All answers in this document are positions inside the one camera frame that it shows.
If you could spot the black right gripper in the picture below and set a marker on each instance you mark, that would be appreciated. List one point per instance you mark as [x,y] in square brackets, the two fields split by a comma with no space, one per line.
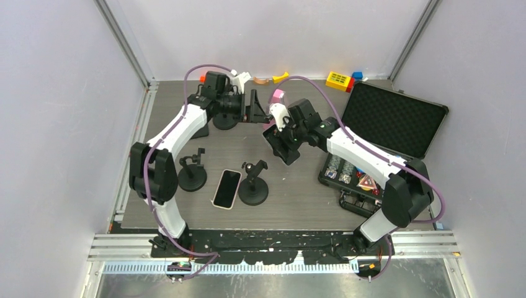
[299,144]

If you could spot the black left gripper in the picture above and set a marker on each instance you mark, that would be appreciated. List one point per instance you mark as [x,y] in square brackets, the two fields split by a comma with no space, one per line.
[253,113]

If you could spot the black phone stand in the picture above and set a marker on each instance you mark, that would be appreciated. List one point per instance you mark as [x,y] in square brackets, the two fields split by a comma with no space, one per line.
[224,121]
[253,190]
[192,176]

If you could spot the smartphone with clear case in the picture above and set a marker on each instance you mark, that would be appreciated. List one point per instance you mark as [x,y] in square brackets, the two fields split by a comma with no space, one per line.
[279,149]

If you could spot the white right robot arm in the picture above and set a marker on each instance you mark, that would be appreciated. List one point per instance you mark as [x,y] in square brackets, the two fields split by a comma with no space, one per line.
[405,184]

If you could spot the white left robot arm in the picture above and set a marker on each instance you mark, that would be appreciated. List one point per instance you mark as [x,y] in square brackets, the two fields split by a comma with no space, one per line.
[152,173]

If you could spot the pink wedge stand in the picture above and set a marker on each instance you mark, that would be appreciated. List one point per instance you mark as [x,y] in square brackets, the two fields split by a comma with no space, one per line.
[278,97]

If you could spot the tan arch block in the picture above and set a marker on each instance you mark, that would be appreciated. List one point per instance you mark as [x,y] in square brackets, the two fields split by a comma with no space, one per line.
[261,81]

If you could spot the yellow arch block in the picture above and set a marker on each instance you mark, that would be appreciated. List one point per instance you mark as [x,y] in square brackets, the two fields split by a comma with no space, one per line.
[280,78]

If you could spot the black smartphone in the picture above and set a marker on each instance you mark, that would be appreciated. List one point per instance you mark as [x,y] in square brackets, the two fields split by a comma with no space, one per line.
[202,132]

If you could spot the smartphone with cream case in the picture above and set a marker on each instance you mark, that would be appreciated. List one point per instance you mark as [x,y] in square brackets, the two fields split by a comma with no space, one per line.
[227,189]

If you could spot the yellow toy brick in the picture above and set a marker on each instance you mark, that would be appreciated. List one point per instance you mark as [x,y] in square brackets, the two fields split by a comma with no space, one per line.
[337,81]

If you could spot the red triangle game piece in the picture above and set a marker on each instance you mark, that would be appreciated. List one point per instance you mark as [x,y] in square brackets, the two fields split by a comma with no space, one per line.
[366,183]

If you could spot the red toy brick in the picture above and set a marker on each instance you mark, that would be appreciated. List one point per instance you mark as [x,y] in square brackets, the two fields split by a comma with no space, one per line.
[350,84]

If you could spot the blue toy brick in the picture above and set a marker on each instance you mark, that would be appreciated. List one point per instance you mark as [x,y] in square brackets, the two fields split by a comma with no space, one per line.
[357,75]

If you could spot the black foam-lined case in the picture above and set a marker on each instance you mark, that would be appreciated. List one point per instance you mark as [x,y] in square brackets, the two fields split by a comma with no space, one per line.
[399,124]

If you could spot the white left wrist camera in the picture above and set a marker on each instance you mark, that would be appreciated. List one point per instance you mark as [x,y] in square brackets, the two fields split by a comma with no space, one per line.
[239,80]

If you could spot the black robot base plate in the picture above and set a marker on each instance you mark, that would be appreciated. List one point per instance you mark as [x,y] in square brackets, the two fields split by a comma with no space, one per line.
[267,247]

